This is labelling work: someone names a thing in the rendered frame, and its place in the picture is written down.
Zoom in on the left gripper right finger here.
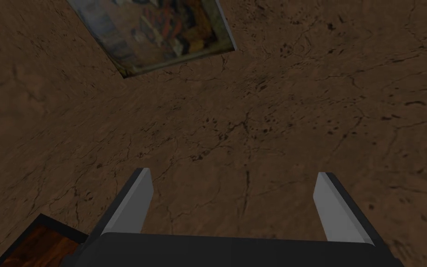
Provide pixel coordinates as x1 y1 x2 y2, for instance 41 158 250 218
313 172 384 245

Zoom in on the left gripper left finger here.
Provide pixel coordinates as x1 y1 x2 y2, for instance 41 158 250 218
93 167 154 236

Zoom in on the brown wooden furniture with black edge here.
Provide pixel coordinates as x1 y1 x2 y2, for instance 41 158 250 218
0 213 89 267

